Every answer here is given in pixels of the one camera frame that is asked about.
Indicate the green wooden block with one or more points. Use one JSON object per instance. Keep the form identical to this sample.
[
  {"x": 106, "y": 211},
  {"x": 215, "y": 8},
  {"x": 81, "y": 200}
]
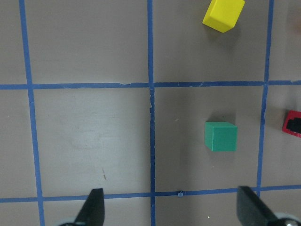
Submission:
[{"x": 221, "y": 136}]

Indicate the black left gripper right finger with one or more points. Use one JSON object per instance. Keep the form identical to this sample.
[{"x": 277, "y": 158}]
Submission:
[{"x": 252, "y": 211}]

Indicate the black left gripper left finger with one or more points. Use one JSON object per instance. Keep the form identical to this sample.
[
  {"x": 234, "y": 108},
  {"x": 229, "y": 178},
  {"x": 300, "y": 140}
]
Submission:
[{"x": 92, "y": 212}]

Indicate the red wooden block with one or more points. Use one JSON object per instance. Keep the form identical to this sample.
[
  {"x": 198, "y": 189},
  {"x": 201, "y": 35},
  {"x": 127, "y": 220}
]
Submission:
[{"x": 292, "y": 123}]

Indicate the yellow wooden block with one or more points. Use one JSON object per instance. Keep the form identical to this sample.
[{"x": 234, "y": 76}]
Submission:
[{"x": 222, "y": 15}]

